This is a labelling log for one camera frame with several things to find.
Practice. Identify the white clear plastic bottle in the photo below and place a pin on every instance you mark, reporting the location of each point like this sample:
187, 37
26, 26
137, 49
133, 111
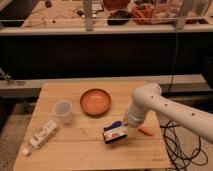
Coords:
41, 137

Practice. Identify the metal clamp at left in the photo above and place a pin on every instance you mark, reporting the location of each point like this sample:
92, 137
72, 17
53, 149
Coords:
9, 80

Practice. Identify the wooden board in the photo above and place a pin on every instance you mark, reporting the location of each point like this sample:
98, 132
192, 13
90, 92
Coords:
79, 146

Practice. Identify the boxed eraser with dark sleeve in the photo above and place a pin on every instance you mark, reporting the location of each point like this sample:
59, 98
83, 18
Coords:
112, 134

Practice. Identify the orange round plate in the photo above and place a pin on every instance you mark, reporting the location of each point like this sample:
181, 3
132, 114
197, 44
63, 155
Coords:
95, 102

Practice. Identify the orange toy carrot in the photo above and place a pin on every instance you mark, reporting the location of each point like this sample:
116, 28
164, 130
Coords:
146, 131

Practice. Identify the orange object on shelf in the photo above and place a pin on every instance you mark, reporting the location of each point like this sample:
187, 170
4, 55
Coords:
141, 14

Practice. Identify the clear plastic cup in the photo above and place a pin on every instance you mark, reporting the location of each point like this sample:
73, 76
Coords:
63, 110

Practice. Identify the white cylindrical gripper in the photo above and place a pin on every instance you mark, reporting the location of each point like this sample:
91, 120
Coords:
135, 115

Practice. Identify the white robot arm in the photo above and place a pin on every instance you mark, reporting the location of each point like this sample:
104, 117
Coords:
149, 98

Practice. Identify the metal shelf post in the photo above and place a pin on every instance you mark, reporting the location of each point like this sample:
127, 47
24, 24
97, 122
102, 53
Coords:
87, 5

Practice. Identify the black object on shelf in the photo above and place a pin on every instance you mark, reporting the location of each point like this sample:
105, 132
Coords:
119, 17

